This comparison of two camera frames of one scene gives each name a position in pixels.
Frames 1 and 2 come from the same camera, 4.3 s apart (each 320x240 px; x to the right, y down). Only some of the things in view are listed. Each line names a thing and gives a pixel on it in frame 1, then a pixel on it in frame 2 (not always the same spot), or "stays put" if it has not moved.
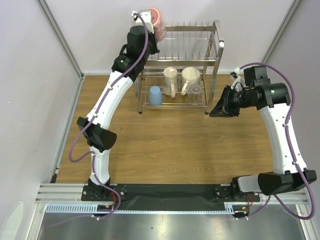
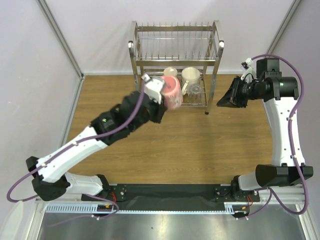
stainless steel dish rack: (183, 72) stays put
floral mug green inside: (192, 76) stays put
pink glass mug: (159, 28) to (172, 93)
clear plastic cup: (195, 96) stays put
